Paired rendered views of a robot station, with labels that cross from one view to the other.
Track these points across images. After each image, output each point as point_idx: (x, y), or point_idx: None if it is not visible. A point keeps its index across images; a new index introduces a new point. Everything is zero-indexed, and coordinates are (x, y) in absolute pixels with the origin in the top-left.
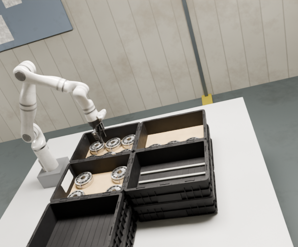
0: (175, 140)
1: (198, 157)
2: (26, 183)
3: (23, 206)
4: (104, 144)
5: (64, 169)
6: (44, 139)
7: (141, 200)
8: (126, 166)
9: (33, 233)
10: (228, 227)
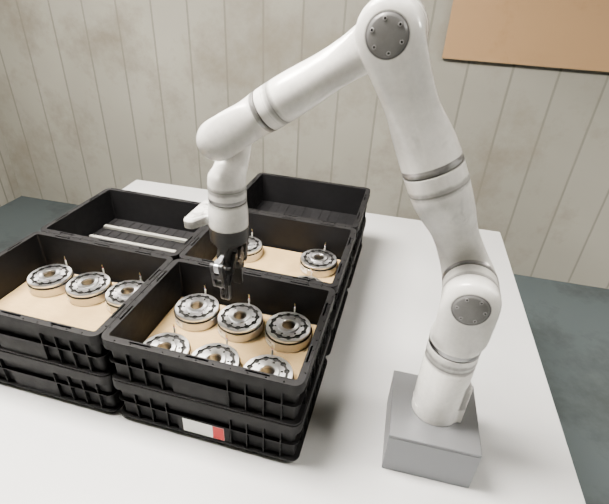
0: (69, 292)
1: None
2: (555, 473)
3: (495, 382)
4: None
5: (390, 399)
6: (431, 330)
7: None
8: (203, 235)
9: (365, 201)
10: None
